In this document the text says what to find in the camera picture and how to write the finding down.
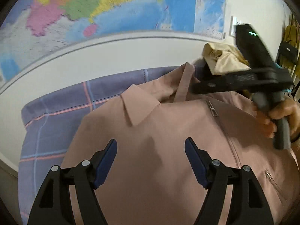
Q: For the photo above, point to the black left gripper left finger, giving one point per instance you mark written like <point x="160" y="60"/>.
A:
<point x="52" y="204"/>

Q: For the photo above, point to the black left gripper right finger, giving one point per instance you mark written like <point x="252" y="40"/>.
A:
<point x="248" y="204"/>

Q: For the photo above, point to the dusty pink zip jacket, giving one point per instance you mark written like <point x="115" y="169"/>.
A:
<point x="151" y="180"/>

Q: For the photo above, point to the person's right hand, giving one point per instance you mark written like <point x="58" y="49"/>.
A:
<point x="288" y="109"/>

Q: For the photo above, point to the cream beige garment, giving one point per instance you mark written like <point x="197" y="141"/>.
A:
<point x="223" y="58"/>

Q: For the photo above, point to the purple plaid bed sheet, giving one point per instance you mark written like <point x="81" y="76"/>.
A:
<point x="53" y="120"/>

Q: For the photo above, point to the white wall socket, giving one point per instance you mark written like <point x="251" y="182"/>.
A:
<point x="234" y="23"/>

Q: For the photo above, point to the colourful wall map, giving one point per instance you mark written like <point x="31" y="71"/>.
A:
<point x="36" y="28"/>

